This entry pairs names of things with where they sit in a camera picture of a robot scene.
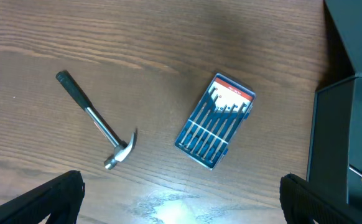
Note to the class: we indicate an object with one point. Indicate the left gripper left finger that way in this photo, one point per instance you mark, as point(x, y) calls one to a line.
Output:
point(58, 201)

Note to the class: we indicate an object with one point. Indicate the blue precision screwdriver set case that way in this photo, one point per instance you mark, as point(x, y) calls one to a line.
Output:
point(216, 118)

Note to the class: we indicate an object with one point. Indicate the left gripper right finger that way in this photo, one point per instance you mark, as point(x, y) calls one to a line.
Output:
point(302, 203)

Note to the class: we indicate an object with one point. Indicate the black open gift box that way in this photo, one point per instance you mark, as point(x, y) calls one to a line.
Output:
point(335, 155)

